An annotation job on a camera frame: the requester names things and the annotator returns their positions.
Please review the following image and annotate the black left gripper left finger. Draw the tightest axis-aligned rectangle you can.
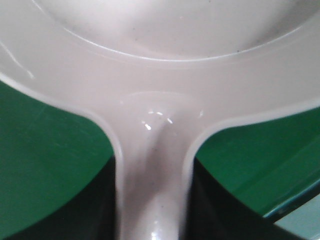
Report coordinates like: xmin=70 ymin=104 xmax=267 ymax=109
xmin=0 ymin=157 xmax=116 ymax=240

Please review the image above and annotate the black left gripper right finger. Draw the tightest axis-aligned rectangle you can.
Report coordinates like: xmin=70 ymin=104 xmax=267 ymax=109
xmin=186 ymin=159 xmax=300 ymax=240

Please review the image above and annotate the pink plastic dustpan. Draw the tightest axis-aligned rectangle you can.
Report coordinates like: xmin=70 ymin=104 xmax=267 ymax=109
xmin=0 ymin=0 xmax=320 ymax=240

